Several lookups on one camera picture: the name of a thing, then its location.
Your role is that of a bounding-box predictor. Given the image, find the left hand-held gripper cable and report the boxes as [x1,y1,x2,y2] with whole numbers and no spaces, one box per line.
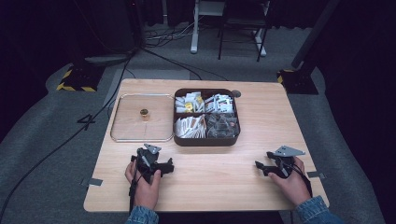
[128,160,148,216]

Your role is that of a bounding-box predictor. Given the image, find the black stand with striped base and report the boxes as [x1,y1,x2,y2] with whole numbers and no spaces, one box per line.
[56,0,106,93]
[276,0,342,95]

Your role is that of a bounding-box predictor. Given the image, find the right hand-held gripper cable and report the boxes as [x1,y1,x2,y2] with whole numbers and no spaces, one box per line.
[288,161,314,199]

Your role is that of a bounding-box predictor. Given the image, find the black metal chair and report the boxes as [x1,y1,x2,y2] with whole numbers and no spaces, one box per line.
[217,0,272,63]

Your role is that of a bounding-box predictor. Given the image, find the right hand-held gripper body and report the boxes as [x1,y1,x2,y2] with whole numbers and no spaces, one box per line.
[270,145,306,179]

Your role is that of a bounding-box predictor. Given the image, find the black floor cable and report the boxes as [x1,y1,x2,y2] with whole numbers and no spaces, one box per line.
[0,52,134,220]

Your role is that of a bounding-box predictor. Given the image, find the pile of white brown sachets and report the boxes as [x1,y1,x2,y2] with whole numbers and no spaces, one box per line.
[174,113,207,139]

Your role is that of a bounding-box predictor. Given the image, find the pile of clear plastic packets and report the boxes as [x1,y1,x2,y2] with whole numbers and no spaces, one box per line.
[205,113,240,139]

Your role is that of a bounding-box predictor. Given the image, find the person's right hand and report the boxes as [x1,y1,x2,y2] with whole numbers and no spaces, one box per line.
[267,156,312,207]

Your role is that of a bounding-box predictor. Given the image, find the person's left hand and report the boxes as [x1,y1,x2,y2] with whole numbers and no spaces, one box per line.
[124,161,163,211]

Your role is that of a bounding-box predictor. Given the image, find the clear lid with gold knob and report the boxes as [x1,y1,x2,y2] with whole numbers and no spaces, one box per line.
[109,92,176,144]

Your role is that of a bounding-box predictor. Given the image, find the pile of white yellow packets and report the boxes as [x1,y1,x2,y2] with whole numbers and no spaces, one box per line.
[175,91,205,114]

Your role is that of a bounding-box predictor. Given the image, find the pile of white printed packets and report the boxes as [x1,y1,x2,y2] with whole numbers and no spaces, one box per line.
[204,92,234,114]

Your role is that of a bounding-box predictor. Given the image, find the brown divided box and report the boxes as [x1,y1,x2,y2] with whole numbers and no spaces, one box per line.
[172,87,242,147]

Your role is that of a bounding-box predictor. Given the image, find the hand-held gripper cable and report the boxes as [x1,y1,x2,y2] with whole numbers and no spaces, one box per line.
[288,161,314,199]
[128,160,148,216]

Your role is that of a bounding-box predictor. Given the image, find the white desk frame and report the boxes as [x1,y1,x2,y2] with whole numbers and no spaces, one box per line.
[190,0,268,58]

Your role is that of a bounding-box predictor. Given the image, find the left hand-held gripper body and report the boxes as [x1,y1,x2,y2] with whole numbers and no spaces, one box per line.
[130,143,169,185]

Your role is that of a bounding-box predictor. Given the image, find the bundle of floor cables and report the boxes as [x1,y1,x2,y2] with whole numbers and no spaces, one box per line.
[136,15,232,82]

